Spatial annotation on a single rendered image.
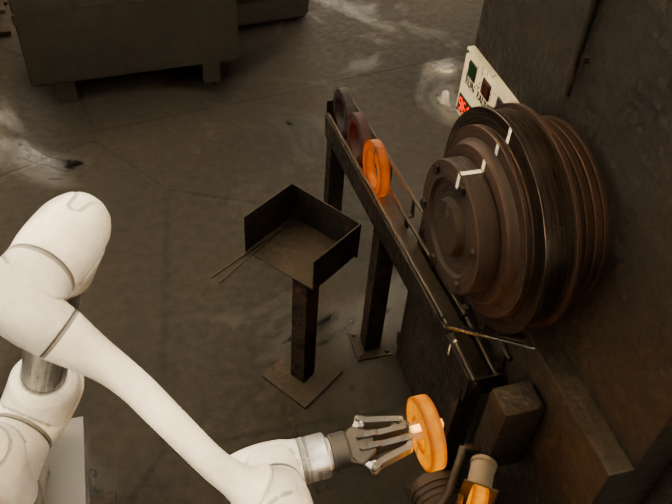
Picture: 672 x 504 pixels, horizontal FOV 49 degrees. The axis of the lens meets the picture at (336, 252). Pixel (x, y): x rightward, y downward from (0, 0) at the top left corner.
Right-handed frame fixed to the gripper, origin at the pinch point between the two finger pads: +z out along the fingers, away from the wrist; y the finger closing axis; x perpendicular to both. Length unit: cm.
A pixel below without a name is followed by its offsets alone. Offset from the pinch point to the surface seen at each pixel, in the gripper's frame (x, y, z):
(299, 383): -83, -72, -11
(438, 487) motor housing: -31.6, -1.1, 6.6
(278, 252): -25, -79, -14
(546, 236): 39.7, -9.4, 22.3
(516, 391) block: -5.6, -6.1, 23.9
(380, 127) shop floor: -89, -209, 64
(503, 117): 49, -32, 23
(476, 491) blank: -7.3, 12.2, 6.8
